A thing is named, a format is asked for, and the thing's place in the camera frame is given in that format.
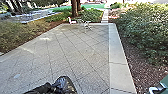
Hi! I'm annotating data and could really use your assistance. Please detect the black trash bag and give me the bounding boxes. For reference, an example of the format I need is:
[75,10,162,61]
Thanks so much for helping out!
[51,75,79,94]

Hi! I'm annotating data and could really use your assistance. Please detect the tree outside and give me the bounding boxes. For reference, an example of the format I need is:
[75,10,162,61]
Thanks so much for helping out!
[3,0,83,18]

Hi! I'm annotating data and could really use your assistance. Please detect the green bushes outside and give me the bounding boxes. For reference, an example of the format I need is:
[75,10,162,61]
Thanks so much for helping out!
[0,0,168,66]

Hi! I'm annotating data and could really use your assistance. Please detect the large green outdoor bin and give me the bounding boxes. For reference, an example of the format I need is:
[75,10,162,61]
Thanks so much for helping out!
[146,74,168,94]

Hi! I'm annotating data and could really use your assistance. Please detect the metal outdoor chair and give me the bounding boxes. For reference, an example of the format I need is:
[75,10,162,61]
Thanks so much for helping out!
[67,16,78,25]
[82,20,93,32]

